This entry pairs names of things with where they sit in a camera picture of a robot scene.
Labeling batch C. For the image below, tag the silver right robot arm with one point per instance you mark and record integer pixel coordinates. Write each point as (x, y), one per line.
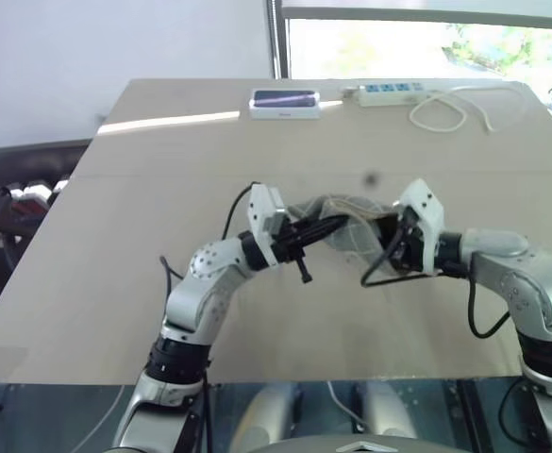
(530, 288)

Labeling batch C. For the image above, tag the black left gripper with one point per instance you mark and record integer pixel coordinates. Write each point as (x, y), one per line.
(289, 243)

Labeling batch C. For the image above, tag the clear plastic bag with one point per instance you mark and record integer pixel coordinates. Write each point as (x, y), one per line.
(351, 236)

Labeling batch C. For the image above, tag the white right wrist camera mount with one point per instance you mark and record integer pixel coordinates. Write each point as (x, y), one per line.
(429, 212)

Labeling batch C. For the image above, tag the dark window frame post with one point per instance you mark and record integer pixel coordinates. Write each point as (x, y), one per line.
(281, 38)

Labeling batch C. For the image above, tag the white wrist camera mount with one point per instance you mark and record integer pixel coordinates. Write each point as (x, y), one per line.
(262, 212)
(429, 212)

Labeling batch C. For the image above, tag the silver robot leg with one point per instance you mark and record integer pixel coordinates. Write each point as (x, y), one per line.
(268, 415)
(389, 410)

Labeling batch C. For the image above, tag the white power strip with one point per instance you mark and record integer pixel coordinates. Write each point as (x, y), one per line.
(389, 92)

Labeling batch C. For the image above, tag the black office chair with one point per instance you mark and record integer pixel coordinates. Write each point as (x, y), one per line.
(16, 198)

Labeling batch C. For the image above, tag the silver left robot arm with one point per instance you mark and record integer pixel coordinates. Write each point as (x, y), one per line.
(200, 297)

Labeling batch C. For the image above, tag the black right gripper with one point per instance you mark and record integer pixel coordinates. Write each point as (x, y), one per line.
(410, 247)

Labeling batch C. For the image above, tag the white phone box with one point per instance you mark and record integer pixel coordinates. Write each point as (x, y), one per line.
(285, 103)

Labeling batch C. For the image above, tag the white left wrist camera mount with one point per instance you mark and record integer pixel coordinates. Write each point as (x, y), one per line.
(262, 212)

